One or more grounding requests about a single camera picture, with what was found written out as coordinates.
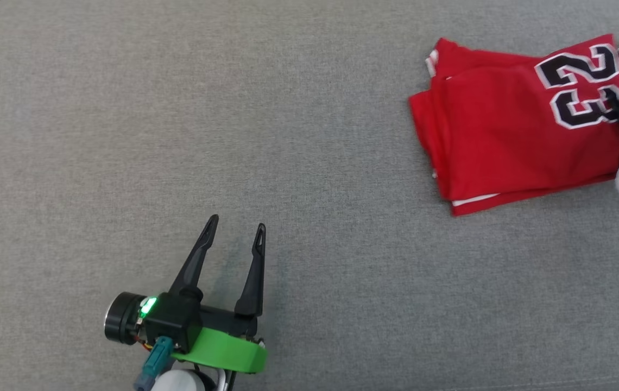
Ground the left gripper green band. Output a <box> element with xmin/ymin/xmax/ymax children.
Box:
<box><xmin>104</xmin><ymin>214</ymin><xmax>268</xmax><ymax>375</ymax></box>

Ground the red white basketball jersey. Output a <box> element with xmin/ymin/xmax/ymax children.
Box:
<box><xmin>408</xmin><ymin>34</ymin><xmax>619</xmax><ymax>217</ymax></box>

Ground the teal left camera cable plug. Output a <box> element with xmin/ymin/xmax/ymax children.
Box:
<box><xmin>134</xmin><ymin>336</ymin><xmax>174</xmax><ymax>391</ymax></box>

